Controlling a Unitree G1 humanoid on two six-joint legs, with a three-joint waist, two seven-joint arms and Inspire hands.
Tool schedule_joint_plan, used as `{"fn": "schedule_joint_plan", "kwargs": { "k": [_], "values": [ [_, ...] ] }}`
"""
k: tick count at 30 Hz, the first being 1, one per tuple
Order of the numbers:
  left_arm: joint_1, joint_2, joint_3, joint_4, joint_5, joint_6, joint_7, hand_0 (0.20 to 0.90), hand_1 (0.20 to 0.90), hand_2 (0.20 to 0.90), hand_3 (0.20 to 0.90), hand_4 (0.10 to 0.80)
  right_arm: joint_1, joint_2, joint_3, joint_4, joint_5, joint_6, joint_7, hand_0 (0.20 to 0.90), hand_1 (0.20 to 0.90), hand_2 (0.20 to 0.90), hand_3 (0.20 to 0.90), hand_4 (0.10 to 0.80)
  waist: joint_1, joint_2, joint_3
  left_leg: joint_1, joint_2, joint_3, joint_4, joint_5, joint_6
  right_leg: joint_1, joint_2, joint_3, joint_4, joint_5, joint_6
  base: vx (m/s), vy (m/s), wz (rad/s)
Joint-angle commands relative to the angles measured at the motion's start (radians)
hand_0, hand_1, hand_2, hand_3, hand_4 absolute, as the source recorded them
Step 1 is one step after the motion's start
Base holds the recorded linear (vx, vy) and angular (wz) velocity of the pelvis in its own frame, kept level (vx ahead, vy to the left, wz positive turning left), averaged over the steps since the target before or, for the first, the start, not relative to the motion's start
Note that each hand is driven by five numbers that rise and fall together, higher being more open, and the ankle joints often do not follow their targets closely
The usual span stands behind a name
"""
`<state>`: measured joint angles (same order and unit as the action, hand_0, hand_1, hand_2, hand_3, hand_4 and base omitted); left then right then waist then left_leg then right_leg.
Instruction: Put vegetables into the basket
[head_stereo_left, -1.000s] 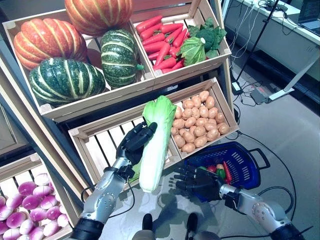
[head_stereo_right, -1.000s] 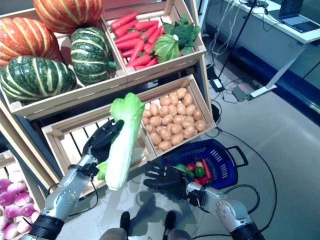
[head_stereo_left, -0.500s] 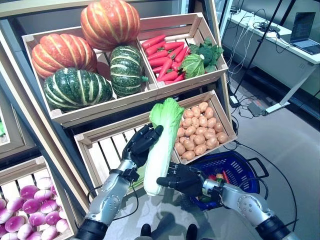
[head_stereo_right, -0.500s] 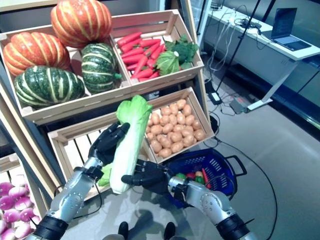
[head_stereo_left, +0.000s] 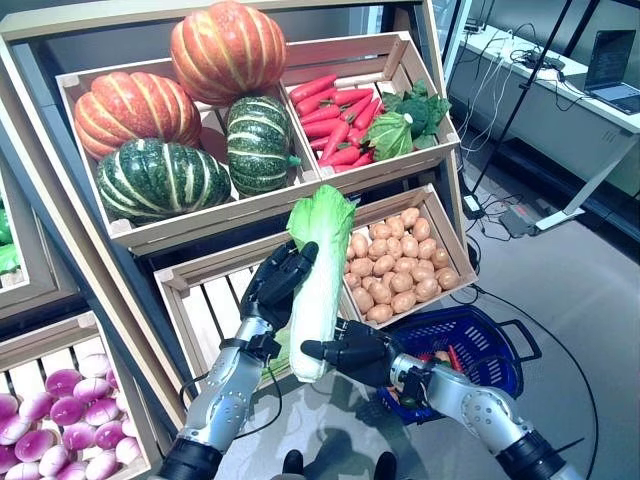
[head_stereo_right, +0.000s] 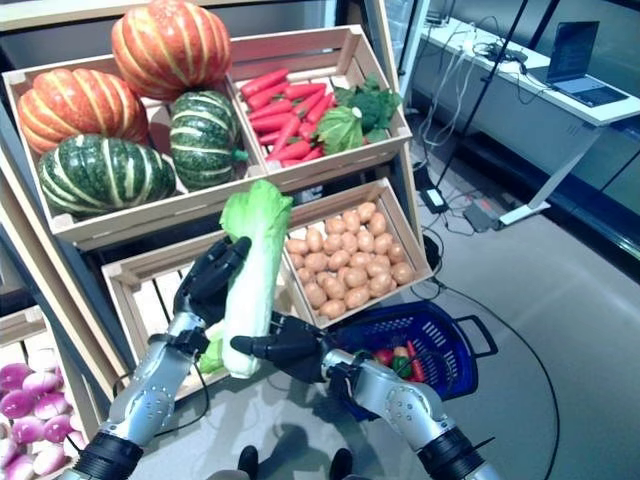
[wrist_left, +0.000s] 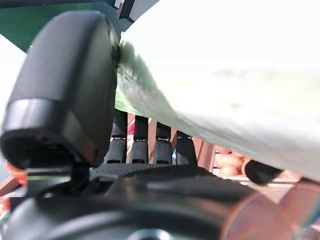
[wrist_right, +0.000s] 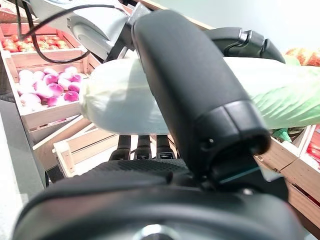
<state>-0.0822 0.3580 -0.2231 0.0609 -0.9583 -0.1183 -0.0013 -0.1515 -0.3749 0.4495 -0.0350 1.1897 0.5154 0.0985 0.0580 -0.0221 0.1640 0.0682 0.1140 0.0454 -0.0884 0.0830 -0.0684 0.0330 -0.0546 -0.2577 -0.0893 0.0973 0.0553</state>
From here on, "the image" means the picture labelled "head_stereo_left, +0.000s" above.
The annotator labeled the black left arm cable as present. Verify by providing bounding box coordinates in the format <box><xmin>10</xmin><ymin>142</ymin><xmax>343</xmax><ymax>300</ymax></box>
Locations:
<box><xmin>178</xmin><ymin>359</ymin><xmax>282</xmax><ymax>441</ymax></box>

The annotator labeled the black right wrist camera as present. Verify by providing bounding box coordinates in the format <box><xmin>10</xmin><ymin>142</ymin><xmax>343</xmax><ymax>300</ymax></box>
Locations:
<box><xmin>399</xmin><ymin>367</ymin><xmax>431</xmax><ymax>401</ymax></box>

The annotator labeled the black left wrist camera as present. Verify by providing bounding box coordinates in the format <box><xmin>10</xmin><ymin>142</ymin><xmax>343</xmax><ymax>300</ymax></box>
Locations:
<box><xmin>247</xmin><ymin>333</ymin><xmax>282</xmax><ymax>359</ymax></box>

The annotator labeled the black tripod pole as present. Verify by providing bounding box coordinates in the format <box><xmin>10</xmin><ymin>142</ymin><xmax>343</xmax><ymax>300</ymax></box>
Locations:
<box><xmin>469</xmin><ymin>0</ymin><xmax>576</xmax><ymax>195</ymax></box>

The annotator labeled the green striped pumpkin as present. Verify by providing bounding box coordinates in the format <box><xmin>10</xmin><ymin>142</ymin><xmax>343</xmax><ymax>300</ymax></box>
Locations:
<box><xmin>226</xmin><ymin>95</ymin><xmax>303</xmax><ymax>198</ymax></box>
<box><xmin>96</xmin><ymin>138</ymin><xmax>233</xmax><ymax>225</ymax></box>

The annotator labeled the black robot left foot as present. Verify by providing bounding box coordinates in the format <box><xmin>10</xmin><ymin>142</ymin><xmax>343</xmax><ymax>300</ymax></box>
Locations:
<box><xmin>282</xmin><ymin>449</ymin><xmax>306</xmax><ymax>480</ymax></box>

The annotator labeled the black round rack foot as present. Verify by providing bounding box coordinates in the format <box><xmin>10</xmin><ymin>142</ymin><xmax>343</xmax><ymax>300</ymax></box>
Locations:
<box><xmin>464</xmin><ymin>234</ymin><xmax>482</xmax><ymax>276</ymax></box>

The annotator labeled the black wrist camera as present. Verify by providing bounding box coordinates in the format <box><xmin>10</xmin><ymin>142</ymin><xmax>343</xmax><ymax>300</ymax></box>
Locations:
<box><xmin>247</xmin><ymin>333</ymin><xmax>282</xmax><ymax>359</ymax></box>
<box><xmin>399</xmin><ymin>367</ymin><xmax>431</xmax><ymax>401</ymax></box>

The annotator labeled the black device with cables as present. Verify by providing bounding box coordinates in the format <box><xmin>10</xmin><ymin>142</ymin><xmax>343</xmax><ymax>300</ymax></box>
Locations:
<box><xmin>519</xmin><ymin>49</ymin><xmax>566</xmax><ymax>71</ymax></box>

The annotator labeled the wooden slatted crate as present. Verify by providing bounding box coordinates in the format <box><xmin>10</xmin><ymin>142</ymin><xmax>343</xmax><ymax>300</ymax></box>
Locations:
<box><xmin>54</xmin><ymin>57</ymin><xmax>324</xmax><ymax>246</ymax></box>
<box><xmin>153</xmin><ymin>232</ymin><xmax>351</xmax><ymax>401</ymax></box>
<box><xmin>0</xmin><ymin>164</ymin><xmax>81</xmax><ymax>321</ymax></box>
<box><xmin>279</xmin><ymin>30</ymin><xmax>461</xmax><ymax>181</ymax></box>
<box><xmin>339</xmin><ymin>182</ymin><xmax>476</xmax><ymax>331</ymax></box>
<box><xmin>0</xmin><ymin>312</ymin><xmax>166</xmax><ymax>480</ymax></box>

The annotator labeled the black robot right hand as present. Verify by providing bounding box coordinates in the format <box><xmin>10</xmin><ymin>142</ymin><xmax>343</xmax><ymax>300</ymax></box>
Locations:
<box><xmin>299</xmin><ymin>318</ymin><xmax>407</xmax><ymax>387</ymax></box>

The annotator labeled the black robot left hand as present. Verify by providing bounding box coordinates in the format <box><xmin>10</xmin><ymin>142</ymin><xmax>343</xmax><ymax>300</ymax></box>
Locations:
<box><xmin>239</xmin><ymin>240</ymin><xmax>320</xmax><ymax>332</ymax></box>

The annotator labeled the black robot foot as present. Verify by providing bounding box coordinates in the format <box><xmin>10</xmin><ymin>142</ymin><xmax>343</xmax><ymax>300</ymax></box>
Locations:
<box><xmin>372</xmin><ymin>451</ymin><xmax>399</xmax><ymax>480</ymax></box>
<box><xmin>282</xmin><ymin>449</ymin><xmax>306</xmax><ymax>480</ymax></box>

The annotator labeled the dark green leafy vegetable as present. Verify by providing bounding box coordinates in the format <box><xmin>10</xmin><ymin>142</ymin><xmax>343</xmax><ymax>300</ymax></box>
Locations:
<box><xmin>382</xmin><ymin>79</ymin><xmax>453</xmax><ymax>150</ymax></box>

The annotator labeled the grey floor socket box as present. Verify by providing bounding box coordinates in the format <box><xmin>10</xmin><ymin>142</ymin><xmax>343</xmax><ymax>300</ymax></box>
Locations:
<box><xmin>498</xmin><ymin>207</ymin><xmax>539</xmax><ymax>239</ymax></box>

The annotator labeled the white desk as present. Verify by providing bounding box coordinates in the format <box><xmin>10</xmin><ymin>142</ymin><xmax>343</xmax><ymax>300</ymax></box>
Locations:
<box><xmin>444</xmin><ymin>24</ymin><xmax>640</xmax><ymax>236</ymax></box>

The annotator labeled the light green cabbage head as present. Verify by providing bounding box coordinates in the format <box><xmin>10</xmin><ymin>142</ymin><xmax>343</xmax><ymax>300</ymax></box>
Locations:
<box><xmin>367</xmin><ymin>110</ymin><xmax>415</xmax><ymax>162</ymax></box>

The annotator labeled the blue plastic shopping basket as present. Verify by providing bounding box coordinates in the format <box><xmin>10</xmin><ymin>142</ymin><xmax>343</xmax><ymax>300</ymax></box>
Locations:
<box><xmin>374</xmin><ymin>305</ymin><xmax>544</xmax><ymax>426</ymax></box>

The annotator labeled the grey laptop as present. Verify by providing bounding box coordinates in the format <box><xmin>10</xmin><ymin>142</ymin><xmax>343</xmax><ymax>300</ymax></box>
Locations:
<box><xmin>583</xmin><ymin>28</ymin><xmax>640</xmax><ymax>115</ymax></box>

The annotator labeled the black robot right foot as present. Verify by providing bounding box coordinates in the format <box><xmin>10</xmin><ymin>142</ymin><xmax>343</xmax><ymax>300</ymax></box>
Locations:
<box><xmin>372</xmin><ymin>451</ymin><xmax>399</xmax><ymax>480</ymax></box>

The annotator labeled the orange striped pumpkin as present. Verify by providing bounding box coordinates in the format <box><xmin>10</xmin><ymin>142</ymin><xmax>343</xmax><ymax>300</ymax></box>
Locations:
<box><xmin>73</xmin><ymin>71</ymin><xmax>203</xmax><ymax>161</ymax></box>
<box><xmin>169</xmin><ymin>0</ymin><xmax>288</xmax><ymax>107</ymax></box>

